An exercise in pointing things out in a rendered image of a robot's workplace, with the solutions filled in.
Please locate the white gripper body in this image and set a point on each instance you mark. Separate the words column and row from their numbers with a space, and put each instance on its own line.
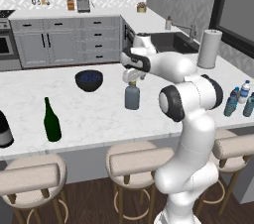
column 133, row 75

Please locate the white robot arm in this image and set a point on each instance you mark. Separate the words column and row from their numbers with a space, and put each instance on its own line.
column 195, row 125

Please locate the dark blue bowl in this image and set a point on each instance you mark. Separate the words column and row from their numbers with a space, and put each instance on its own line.
column 88, row 80

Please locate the dark sink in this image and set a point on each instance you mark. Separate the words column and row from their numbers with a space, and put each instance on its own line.
column 168, row 43

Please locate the white soap dispenser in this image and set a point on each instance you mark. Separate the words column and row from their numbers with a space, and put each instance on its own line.
column 168, row 23

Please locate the yellow plant pot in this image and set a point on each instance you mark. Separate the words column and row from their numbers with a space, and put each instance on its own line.
column 141, row 8

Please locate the silver tap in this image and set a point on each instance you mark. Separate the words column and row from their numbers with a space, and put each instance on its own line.
column 190, row 31

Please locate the grey base cupboards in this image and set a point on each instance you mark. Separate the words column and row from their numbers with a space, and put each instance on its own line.
column 66, row 41

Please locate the white paper towel roll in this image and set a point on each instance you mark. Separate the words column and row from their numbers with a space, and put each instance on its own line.
column 209, row 49

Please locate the beige round stool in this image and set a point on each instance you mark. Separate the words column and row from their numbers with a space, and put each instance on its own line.
column 29, row 181
column 139, row 163
column 231, row 150

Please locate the silver coffee machine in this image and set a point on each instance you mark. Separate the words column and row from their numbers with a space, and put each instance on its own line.
column 83, row 0

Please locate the brown knife block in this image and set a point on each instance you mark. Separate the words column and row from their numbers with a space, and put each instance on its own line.
column 70, row 4

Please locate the green glass bottle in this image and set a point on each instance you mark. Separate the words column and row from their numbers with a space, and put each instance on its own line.
column 52, row 125

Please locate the teal plastic bottle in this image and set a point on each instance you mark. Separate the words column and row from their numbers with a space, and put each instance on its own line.
column 230, row 104
column 249, row 105

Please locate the white plastic bottle blue label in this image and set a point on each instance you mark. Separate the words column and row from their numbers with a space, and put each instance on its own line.
column 244, row 92

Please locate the black framed window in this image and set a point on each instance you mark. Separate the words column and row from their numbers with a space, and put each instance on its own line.
column 236, row 6

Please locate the steel oven with hob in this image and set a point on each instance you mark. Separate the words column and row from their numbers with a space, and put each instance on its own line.
column 6, row 43

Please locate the black bottle with grey band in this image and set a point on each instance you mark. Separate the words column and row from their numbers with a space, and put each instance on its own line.
column 4, row 134

